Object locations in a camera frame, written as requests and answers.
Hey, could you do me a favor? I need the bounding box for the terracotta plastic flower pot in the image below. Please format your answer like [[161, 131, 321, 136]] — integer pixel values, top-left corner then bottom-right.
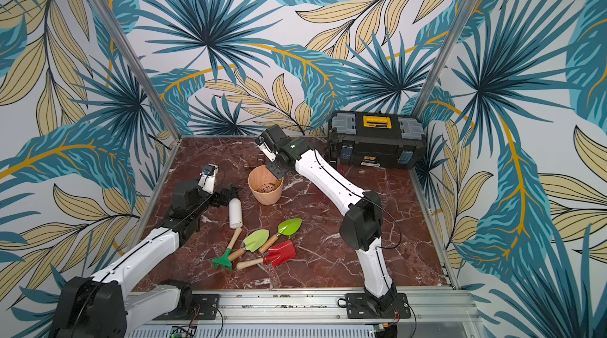
[[248, 165, 284, 205]]

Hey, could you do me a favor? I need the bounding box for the green toy trowel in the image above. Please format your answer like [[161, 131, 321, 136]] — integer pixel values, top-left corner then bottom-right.
[[259, 218, 302, 254]]

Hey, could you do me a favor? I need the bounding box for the red toy shovel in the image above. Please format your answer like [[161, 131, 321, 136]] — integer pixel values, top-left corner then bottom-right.
[[236, 240, 296, 270]]

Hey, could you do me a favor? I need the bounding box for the green toy rake wooden handle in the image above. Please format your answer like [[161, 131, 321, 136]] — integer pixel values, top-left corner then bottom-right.
[[212, 227, 242, 272]]

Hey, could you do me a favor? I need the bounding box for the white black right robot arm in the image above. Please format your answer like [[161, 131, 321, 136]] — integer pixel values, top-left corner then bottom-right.
[[256, 137, 397, 315]]

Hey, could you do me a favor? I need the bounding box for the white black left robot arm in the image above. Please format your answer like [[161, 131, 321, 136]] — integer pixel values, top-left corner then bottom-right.
[[49, 180, 239, 337]]

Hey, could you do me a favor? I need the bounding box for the white trigger spray bottle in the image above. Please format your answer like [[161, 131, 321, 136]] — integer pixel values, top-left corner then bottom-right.
[[226, 197, 243, 229]]

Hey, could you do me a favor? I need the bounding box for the black deli toolbox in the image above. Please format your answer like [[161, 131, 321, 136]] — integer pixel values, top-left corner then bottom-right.
[[325, 110, 427, 170]]

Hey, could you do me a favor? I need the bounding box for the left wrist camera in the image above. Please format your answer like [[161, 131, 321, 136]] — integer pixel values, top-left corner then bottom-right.
[[198, 163, 219, 194]]

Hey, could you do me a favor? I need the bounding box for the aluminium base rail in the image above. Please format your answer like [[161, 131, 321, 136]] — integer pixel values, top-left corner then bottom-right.
[[113, 287, 485, 338]]

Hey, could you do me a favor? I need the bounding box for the aluminium corner post left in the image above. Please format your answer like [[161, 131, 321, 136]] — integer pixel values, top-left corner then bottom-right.
[[88, 0, 183, 140]]

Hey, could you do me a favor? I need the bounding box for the aluminium corner post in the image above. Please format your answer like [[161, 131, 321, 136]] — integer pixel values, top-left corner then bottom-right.
[[411, 0, 478, 119], [88, 0, 183, 140]]

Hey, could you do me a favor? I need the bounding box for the aluminium corner post right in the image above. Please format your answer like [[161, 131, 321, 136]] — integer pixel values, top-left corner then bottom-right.
[[411, 0, 478, 119]]

